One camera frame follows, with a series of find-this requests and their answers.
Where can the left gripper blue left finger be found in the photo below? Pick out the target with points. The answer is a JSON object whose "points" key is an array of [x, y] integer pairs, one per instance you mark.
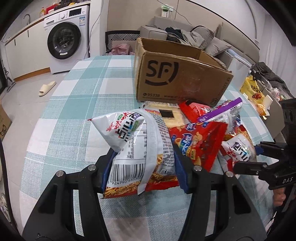
{"points": [[95, 176]]}

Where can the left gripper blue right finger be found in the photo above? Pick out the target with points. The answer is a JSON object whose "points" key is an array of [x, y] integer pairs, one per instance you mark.
{"points": [[192, 178]]}

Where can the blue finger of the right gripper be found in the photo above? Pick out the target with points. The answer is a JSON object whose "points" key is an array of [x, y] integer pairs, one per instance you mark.
{"points": [[268, 148], [259, 169]]}

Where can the red cone snack bag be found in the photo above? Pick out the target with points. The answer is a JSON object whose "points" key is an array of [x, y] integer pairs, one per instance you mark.
{"points": [[200, 142]]}

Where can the purple grey snack bag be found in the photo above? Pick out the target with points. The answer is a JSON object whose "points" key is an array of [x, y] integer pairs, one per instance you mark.
{"points": [[228, 112]]}

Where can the person's right hand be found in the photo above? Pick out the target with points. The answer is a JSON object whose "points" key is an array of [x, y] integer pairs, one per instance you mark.
{"points": [[279, 196]]}

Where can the teal plaid tablecloth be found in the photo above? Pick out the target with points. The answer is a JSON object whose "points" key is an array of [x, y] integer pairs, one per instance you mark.
{"points": [[65, 139]]}

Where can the small red snack packet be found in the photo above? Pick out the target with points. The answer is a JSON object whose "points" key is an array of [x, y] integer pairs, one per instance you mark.
{"points": [[193, 110]]}

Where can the clear cracker packet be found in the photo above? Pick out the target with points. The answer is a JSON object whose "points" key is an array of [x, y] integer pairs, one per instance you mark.
{"points": [[171, 113]]}

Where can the yellow plastic bag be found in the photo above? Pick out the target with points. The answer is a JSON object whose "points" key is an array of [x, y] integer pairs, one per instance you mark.
{"points": [[254, 95]]}

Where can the dark jacket on side table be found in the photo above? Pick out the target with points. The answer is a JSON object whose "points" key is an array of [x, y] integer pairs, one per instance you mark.
{"points": [[270, 76]]}

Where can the white cylindrical appliance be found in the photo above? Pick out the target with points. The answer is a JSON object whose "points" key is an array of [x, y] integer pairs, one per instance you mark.
{"points": [[240, 68]]}

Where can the beige slipper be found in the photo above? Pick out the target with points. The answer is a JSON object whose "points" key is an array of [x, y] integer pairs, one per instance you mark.
{"points": [[46, 88]]}

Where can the small cardboard box on floor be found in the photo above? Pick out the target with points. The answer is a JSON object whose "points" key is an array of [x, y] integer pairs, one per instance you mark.
{"points": [[5, 122]]}

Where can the brown SF cardboard box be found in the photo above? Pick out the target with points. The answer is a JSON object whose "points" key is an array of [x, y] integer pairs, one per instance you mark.
{"points": [[170, 72]]}

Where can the pink cloth on chair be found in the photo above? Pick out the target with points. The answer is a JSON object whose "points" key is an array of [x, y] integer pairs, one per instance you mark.
{"points": [[121, 49]]}

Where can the grey sofa pillow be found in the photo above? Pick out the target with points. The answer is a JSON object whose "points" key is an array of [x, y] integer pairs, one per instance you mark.
{"points": [[216, 47]]}

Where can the black patterned chair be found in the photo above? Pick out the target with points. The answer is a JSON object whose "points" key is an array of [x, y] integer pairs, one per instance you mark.
{"points": [[116, 37]]}

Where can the clothes pile on sofa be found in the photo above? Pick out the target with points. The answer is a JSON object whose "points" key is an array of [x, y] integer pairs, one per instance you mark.
{"points": [[186, 38]]}

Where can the white washing machine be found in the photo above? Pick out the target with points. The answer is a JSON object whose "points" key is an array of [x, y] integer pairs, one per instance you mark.
{"points": [[67, 37]]}

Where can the white kitchen cabinet counter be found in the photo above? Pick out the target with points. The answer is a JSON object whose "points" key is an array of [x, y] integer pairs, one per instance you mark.
{"points": [[26, 52]]}

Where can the grey sofa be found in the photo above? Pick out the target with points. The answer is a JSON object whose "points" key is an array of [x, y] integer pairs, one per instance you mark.
{"points": [[241, 44]]}

